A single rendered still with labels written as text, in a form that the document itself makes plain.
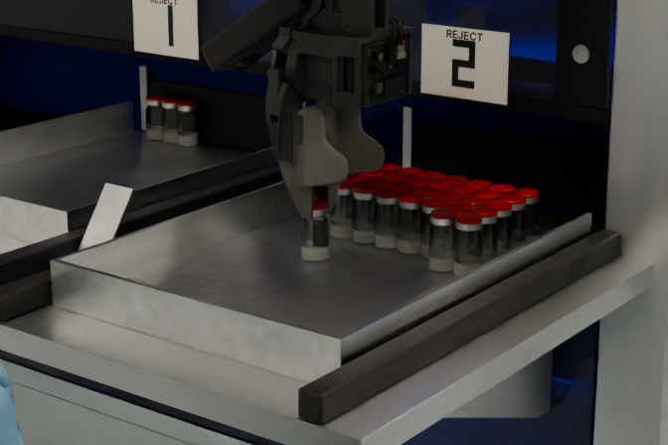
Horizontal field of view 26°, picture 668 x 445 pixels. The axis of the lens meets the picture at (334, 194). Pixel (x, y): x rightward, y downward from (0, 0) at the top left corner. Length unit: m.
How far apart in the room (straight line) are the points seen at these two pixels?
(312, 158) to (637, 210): 0.26
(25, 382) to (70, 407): 0.07
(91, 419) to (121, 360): 0.68
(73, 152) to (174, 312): 0.54
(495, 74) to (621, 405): 0.29
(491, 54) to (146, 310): 0.38
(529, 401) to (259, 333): 0.35
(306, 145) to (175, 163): 0.37
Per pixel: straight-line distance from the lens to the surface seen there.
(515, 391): 1.20
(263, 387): 0.92
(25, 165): 1.47
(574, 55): 1.17
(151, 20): 1.44
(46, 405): 1.70
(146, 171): 1.42
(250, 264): 1.14
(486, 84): 1.21
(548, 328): 1.03
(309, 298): 1.07
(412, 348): 0.93
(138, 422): 1.59
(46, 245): 1.15
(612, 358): 1.22
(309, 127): 1.09
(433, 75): 1.24
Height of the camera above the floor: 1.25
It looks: 16 degrees down
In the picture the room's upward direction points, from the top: straight up
